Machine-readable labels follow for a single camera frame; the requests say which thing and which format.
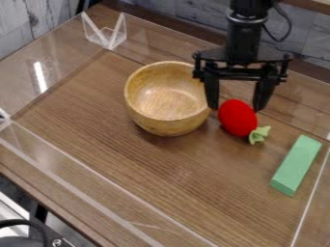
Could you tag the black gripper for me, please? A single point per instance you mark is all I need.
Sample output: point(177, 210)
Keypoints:
point(266, 67)

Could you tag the red plush fruit green leaf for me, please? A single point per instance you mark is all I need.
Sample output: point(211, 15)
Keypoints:
point(240, 121)

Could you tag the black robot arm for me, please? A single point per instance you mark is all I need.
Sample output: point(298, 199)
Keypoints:
point(248, 18)

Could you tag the wooden bowl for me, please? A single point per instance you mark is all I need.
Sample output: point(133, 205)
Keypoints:
point(165, 98)

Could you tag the green rectangular block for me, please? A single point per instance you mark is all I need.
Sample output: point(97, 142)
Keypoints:
point(296, 165)

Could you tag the clear acrylic corner bracket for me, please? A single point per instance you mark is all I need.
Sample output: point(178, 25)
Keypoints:
point(106, 37)

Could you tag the black table leg bracket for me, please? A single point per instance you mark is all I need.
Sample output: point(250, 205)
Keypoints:
point(60, 234)

